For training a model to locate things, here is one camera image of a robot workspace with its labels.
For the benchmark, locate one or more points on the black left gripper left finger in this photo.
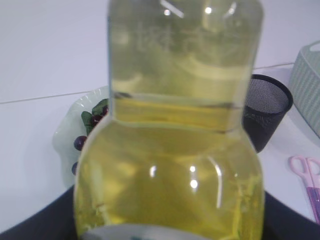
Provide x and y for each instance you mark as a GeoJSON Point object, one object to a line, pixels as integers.
{"type": "Point", "coordinates": [54, 222]}

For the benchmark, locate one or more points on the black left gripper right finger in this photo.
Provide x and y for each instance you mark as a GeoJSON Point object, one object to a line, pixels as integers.
{"type": "Point", "coordinates": [283, 223]}

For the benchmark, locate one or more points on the small pink purple scissors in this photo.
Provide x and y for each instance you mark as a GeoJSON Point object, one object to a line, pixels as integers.
{"type": "Point", "coordinates": [302, 166]}

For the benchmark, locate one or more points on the purple artificial grape bunch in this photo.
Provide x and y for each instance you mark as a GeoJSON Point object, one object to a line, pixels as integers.
{"type": "Point", "coordinates": [90, 120]}

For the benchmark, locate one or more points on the yellow tea drink bottle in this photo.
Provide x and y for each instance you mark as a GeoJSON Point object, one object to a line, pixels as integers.
{"type": "Point", "coordinates": [171, 159]}

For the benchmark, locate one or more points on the green wavy plastic plate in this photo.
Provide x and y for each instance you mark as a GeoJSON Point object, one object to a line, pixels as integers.
{"type": "Point", "coordinates": [72, 127]}

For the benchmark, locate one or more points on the black mesh pen holder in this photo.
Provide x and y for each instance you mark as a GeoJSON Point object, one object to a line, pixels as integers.
{"type": "Point", "coordinates": [266, 103]}

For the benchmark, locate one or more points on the green woven plastic basket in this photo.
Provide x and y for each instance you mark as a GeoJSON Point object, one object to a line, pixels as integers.
{"type": "Point", "coordinates": [304, 85]}

